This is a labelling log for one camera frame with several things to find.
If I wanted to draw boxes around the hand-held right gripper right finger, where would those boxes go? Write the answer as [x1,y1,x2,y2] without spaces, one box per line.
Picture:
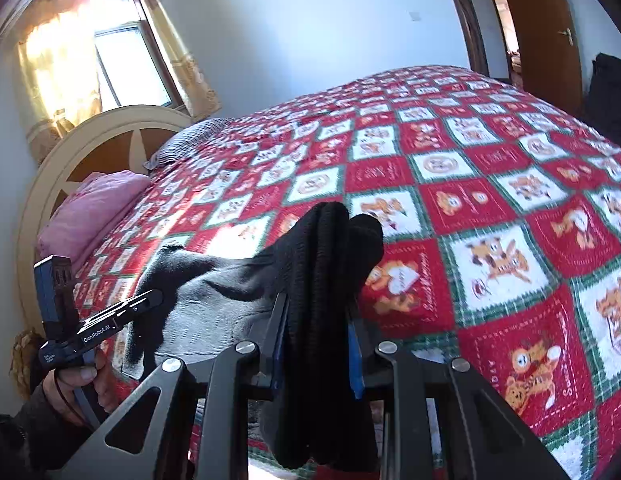
[345,304,572,480]

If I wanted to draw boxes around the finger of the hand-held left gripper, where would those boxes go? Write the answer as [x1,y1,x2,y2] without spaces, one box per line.
[121,288,164,323]

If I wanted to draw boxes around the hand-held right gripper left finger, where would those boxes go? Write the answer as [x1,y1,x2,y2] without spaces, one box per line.
[58,294,292,480]

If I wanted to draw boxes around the black pants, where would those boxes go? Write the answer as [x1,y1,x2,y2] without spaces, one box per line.
[124,201,386,472]

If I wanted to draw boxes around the person's left forearm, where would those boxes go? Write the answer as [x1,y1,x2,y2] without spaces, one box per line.
[0,385,96,480]

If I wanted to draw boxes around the person's left hand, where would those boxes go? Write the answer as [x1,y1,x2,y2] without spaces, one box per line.
[43,350,117,424]

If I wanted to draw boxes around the woven straw basket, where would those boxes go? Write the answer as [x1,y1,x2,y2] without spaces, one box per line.
[10,327,47,402]

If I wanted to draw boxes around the pink pillow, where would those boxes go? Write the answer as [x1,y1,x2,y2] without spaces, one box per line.
[36,170,151,274]

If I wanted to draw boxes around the cream wooden headboard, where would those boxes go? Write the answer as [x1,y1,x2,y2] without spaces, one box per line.
[15,105,196,322]

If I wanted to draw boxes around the striped grey pillow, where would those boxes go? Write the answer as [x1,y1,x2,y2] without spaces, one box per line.
[143,116,236,171]

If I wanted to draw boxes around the red checked printed blanket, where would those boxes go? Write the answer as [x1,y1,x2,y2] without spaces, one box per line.
[70,64,621,480]

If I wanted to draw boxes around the yellow curtain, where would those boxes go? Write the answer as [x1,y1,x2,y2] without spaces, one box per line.
[18,0,104,162]
[133,0,222,119]

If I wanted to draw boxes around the window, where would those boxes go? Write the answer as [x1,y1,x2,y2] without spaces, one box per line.
[88,0,184,114]

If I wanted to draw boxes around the brown wooden door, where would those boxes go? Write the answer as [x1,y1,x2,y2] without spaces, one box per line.
[491,0,584,117]

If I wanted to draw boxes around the black suitcase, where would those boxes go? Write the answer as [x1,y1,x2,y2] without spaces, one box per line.
[583,52,621,147]

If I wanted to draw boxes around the brown door frame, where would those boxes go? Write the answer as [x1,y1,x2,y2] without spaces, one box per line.
[438,0,522,87]

